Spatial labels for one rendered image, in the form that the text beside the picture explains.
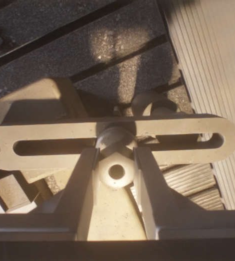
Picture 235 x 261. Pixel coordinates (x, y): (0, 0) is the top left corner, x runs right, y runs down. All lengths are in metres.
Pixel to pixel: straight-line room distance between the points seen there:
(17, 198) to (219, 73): 0.51
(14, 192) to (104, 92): 0.28
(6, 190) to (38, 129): 0.10
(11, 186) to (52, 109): 0.10
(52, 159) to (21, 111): 0.07
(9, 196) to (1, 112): 0.10
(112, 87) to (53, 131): 0.26
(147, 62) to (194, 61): 0.14
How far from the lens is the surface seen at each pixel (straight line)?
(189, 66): 0.53
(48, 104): 0.23
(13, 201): 0.28
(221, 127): 0.22
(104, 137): 0.18
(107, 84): 0.44
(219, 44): 0.57
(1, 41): 0.51
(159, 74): 0.45
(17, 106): 0.24
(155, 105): 0.31
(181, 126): 0.20
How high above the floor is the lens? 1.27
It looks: 75 degrees down
